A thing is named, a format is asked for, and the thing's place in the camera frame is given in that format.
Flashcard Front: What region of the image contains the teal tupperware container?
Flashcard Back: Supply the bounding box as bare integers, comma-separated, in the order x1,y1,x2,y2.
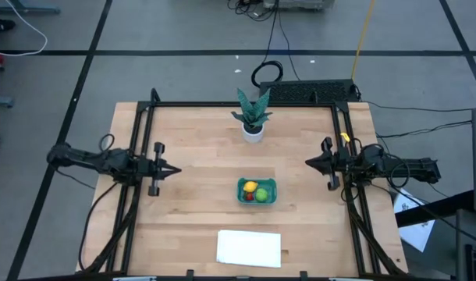
236,177,279,205

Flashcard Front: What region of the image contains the white floor cable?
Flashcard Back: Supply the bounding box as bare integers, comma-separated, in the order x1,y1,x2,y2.
0,0,48,58

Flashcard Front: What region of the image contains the grey cabinet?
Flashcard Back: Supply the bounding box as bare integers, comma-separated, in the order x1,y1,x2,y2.
455,208,476,281

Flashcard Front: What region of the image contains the grey equipment base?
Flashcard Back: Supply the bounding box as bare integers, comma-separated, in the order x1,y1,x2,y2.
262,0,336,12

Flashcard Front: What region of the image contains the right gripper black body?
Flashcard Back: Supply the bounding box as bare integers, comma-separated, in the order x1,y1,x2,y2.
321,137,352,191

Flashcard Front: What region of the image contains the white plant pot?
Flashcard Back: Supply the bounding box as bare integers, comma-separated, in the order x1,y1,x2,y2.
241,123,265,144

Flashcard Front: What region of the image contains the black metal table frame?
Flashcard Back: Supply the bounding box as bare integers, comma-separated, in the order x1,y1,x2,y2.
81,87,407,279

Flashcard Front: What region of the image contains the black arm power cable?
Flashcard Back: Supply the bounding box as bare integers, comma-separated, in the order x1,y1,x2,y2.
78,181,120,272

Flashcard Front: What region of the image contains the white printed paper sheet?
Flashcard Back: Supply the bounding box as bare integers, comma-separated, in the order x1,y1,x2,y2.
393,188,436,253

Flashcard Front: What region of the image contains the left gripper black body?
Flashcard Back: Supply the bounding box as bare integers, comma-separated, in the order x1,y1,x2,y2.
138,142,165,197

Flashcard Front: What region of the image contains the green snake plant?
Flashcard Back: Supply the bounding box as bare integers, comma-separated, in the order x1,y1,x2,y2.
230,87,273,132

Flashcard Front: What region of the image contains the coiled black cable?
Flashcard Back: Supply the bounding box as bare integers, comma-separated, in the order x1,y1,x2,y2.
250,60,284,88

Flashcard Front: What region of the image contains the person's shoe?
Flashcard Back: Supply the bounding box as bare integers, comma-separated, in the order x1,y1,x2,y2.
0,16,17,37

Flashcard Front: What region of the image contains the long black floor cable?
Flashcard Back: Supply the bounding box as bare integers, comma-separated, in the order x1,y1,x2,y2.
261,0,302,82

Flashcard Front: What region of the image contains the yellow hanging cable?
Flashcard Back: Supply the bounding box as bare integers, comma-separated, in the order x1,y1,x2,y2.
350,0,376,80

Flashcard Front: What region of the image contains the white folded cloth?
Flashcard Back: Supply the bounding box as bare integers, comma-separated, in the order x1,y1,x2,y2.
215,229,282,269

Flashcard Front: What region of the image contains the thin black cable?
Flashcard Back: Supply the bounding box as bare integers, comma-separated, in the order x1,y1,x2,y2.
361,99,476,115
376,120,474,140

